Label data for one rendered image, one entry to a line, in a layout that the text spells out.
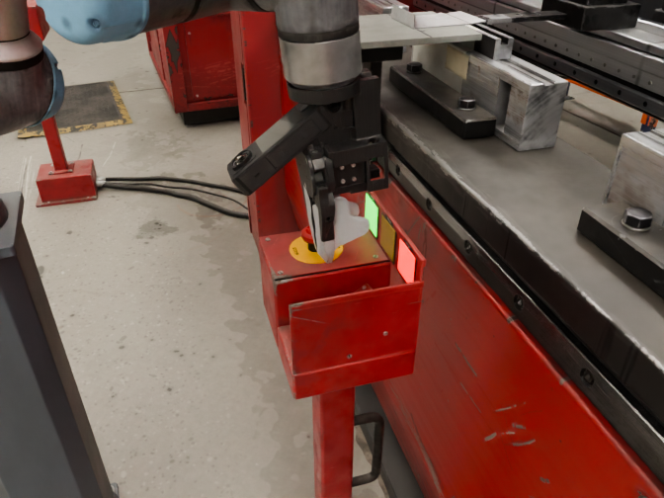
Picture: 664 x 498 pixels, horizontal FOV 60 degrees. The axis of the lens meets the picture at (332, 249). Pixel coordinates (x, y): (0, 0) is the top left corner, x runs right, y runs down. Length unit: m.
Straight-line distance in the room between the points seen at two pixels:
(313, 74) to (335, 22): 0.05
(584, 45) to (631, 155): 0.50
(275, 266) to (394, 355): 0.19
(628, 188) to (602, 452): 0.28
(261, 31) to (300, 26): 1.29
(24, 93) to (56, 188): 1.83
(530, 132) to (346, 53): 0.39
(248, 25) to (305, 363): 1.28
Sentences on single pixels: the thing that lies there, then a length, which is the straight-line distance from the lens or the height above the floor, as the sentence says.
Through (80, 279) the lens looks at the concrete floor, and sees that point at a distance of 2.23.
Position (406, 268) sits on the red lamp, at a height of 0.81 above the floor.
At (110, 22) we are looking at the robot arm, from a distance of 0.48.
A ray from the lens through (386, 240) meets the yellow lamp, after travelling 0.75.
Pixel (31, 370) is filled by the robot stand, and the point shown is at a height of 0.55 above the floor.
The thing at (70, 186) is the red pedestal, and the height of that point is 0.07.
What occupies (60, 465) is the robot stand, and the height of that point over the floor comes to 0.31.
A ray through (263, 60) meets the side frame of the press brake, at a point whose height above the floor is 0.73.
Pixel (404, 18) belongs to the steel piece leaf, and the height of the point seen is 1.01.
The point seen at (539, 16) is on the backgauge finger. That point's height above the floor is 1.00.
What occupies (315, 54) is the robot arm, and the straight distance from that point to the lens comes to 0.53.
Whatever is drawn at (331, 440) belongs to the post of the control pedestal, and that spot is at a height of 0.48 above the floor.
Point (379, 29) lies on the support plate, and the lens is 0.97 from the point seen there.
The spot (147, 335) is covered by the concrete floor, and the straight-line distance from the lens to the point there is 1.90.
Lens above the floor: 1.20
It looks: 33 degrees down
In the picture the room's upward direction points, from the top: straight up
